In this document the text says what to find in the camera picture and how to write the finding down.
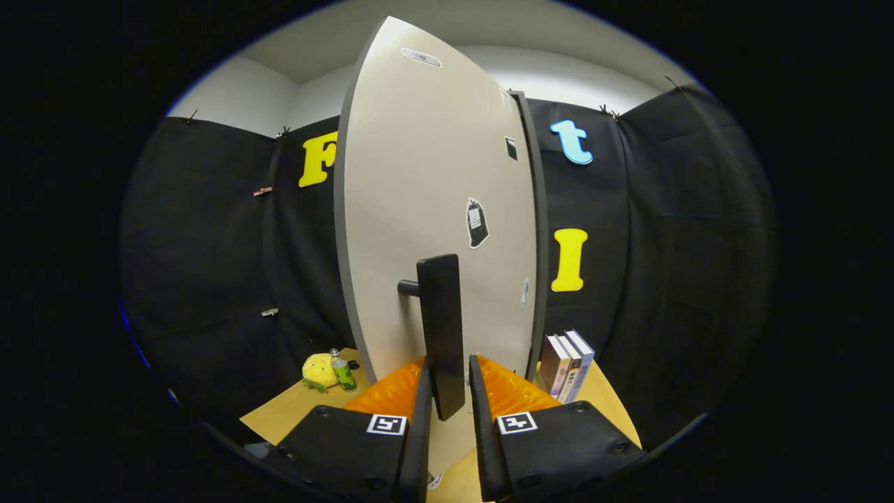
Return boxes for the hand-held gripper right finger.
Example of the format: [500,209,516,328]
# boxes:
[468,354,647,502]

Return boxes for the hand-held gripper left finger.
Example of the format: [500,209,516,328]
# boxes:
[262,356,434,503]

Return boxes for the black cabinet door handle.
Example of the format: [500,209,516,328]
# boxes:
[397,254,467,422]

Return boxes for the beige shoe cabinet door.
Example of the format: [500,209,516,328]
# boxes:
[334,15,540,490]

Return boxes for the green drink can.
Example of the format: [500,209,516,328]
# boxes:
[331,358,358,392]

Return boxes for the brown cover book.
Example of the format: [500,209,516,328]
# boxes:
[538,334,572,400]

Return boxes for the white cover book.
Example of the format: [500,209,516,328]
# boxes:
[557,334,584,404]

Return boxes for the yellow plush toy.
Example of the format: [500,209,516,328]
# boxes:
[302,353,343,393]

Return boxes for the white blue spine book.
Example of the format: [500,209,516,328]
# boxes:
[564,329,596,404]

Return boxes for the black backdrop cloth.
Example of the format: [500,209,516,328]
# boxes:
[119,84,779,448]

